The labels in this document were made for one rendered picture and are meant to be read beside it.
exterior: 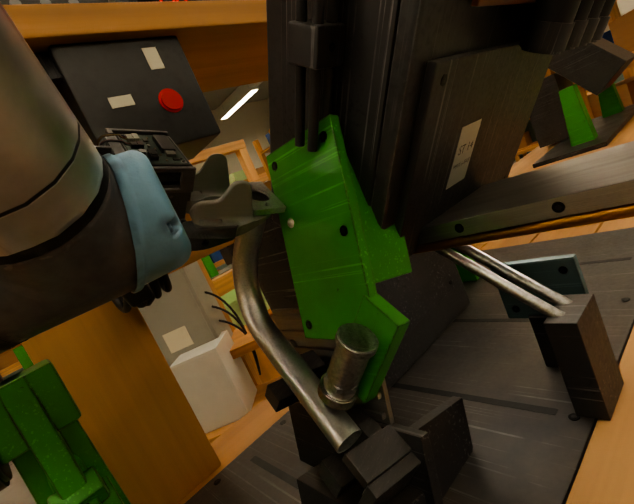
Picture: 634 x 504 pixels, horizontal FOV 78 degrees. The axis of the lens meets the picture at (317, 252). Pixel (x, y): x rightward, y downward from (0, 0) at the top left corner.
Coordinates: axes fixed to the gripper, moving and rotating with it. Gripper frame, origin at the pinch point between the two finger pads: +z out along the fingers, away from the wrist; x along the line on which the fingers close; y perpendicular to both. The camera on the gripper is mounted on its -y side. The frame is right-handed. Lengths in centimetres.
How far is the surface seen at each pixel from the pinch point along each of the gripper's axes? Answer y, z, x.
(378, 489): -9.0, -0.7, -27.9
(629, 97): 24, 364, 74
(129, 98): 2.7, -6.4, 23.3
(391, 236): 4.1, 8.8, -12.3
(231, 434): -46.3, 5.3, -3.2
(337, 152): 10.7, 2.6, -7.2
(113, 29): 9.5, -7.2, 28.3
